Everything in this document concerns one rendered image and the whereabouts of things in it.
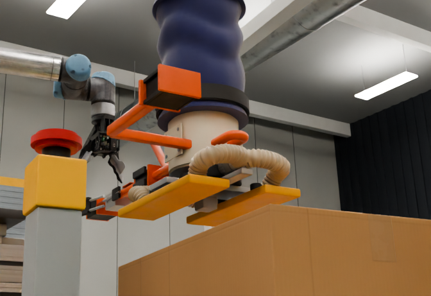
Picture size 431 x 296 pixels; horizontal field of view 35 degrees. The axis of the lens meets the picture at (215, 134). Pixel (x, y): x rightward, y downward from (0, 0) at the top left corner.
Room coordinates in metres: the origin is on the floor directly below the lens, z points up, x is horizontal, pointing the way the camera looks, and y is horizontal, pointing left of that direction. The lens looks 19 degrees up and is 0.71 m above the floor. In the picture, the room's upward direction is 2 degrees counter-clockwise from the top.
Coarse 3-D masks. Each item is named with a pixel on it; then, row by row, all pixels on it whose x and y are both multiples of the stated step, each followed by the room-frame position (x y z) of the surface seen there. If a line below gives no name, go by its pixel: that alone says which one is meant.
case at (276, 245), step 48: (192, 240) 1.19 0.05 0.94; (240, 240) 1.05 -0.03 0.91; (288, 240) 0.99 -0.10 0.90; (336, 240) 1.03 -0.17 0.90; (384, 240) 1.08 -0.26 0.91; (144, 288) 1.37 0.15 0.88; (192, 288) 1.19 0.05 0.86; (240, 288) 1.06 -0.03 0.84; (288, 288) 0.99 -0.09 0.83; (336, 288) 1.03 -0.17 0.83; (384, 288) 1.07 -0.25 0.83
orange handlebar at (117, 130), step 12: (132, 108) 1.28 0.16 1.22; (144, 108) 1.24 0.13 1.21; (120, 120) 1.32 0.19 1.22; (132, 120) 1.30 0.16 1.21; (108, 132) 1.37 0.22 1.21; (120, 132) 1.36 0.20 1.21; (132, 132) 1.40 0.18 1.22; (144, 132) 1.42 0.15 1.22; (228, 132) 1.43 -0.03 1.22; (240, 132) 1.43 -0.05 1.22; (156, 144) 1.45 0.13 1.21; (168, 144) 1.46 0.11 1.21; (180, 144) 1.47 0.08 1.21; (240, 144) 1.47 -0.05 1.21; (168, 168) 1.65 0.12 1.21
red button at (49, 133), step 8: (48, 128) 0.88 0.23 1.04; (56, 128) 0.88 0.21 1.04; (32, 136) 0.89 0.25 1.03; (40, 136) 0.88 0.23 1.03; (48, 136) 0.87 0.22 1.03; (56, 136) 0.87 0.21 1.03; (64, 136) 0.88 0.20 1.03; (72, 136) 0.89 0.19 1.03; (32, 144) 0.90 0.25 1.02; (40, 144) 0.88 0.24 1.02; (48, 144) 0.88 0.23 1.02; (56, 144) 0.88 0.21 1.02; (64, 144) 0.88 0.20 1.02; (72, 144) 0.89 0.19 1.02; (80, 144) 0.90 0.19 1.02; (40, 152) 0.91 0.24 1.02; (48, 152) 0.89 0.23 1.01; (56, 152) 0.89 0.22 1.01; (64, 152) 0.89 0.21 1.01; (72, 152) 0.92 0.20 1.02
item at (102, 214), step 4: (96, 200) 2.02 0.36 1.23; (100, 200) 2.02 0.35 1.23; (92, 204) 2.04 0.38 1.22; (96, 204) 2.02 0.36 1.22; (104, 208) 2.03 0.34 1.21; (92, 212) 2.04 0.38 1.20; (96, 212) 2.02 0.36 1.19; (100, 212) 2.02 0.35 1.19; (104, 212) 2.03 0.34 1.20; (108, 212) 2.04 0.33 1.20; (112, 212) 2.04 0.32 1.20; (116, 212) 2.05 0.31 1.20; (88, 216) 2.07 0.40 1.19; (92, 216) 2.05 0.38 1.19; (96, 216) 2.05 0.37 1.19; (100, 216) 2.06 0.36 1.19; (104, 216) 2.06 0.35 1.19; (108, 216) 2.06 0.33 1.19; (112, 216) 2.06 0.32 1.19; (100, 220) 2.11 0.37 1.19; (104, 220) 2.11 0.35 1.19; (108, 220) 2.12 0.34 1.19
